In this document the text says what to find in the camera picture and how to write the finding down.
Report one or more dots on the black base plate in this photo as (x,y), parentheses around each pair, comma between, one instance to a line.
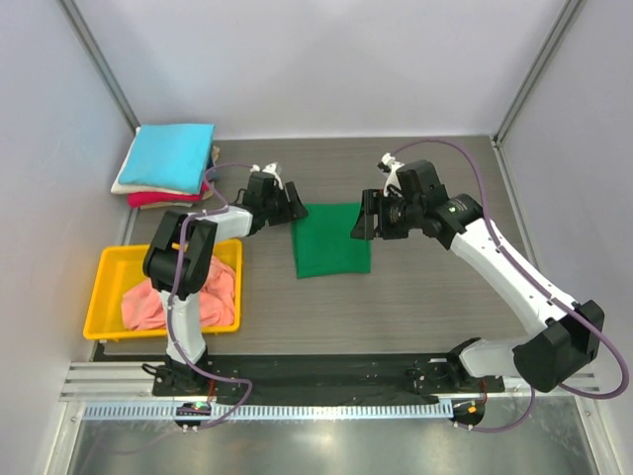
(319,379)

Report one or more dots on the white slotted cable duct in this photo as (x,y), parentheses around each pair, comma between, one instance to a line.
(179,411)

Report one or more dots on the light blue folded shirt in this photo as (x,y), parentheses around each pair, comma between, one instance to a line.
(172,157)

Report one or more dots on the aluminium frame post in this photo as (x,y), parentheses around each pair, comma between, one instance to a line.
(561,26)
(82,31)

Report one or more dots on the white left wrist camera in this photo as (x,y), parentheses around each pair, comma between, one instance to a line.
(272,169)

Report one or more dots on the green t shirt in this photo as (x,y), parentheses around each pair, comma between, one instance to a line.
(322,244)

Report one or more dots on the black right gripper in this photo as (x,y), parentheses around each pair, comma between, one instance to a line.
(374,203)

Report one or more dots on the cream folded shirt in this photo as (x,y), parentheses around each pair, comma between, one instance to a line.
(118,188)

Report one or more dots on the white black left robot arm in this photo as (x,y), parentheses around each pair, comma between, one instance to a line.
(178,262)

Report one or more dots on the right aluminium frame post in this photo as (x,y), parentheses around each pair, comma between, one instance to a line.
(561,26)

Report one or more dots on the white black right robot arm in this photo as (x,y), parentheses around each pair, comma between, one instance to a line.
(557,343)

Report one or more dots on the pink t shirt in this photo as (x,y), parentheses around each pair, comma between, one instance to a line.
(142,308)

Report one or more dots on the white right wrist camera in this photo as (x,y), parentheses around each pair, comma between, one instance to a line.
(388,165)

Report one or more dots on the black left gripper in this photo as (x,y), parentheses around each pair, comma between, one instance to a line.
(294,209)

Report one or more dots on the left aluminium frame post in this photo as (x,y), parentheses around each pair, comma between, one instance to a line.
(82,31)

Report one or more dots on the red folded shirt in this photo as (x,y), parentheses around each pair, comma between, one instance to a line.
(154,198)

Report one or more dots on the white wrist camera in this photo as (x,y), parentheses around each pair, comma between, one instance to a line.
(272,169)
(388,165)

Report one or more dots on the yellow plastic bin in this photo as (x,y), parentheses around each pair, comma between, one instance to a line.
(120,270)

